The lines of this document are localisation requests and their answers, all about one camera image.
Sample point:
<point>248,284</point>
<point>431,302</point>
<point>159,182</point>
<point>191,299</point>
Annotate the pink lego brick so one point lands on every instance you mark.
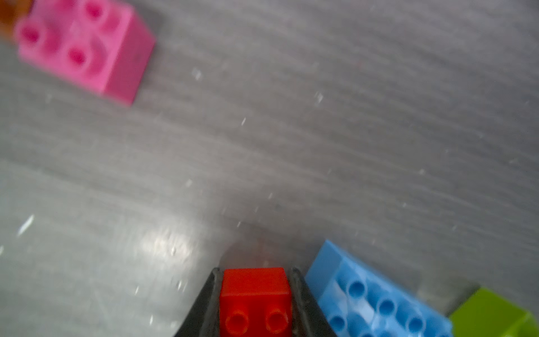
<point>102,46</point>

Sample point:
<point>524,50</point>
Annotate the blue lego brick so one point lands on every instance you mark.
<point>358,300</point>

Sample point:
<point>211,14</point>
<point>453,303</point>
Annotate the orange lego brick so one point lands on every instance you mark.
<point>11,12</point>

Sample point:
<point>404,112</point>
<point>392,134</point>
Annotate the light green lego brick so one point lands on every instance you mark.
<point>487,314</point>

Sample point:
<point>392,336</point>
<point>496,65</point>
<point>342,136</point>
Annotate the red lego brick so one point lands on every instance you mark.
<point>255,302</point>

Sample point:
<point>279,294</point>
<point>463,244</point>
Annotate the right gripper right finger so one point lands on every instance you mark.
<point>308,318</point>

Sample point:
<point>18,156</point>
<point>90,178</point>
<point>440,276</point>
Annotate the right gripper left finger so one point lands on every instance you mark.
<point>203,318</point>

